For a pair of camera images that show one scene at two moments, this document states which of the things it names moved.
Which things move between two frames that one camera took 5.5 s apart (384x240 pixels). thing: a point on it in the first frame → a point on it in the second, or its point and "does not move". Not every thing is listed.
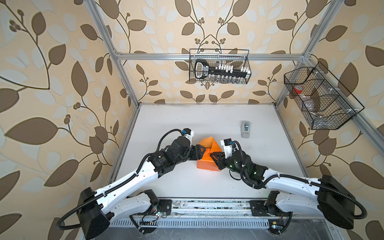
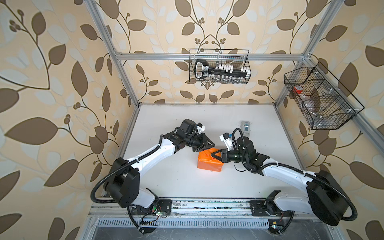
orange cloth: x=207 y=162 does not move
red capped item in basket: x=297 y=89 does not move
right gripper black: x=221 y=158 → x=224 y=158
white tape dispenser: x=245 y=129 does not move
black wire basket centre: x=219 y=66 does not move
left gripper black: x=199 y=153 → x=201 y=146
